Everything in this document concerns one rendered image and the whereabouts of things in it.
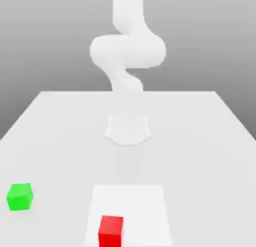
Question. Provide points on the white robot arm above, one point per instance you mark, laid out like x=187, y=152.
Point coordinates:
x=128, y=51

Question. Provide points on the small red cube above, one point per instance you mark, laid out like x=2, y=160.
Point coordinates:
x=110, y=232

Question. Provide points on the small green cube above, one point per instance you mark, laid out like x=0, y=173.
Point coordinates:
x=19, y=197

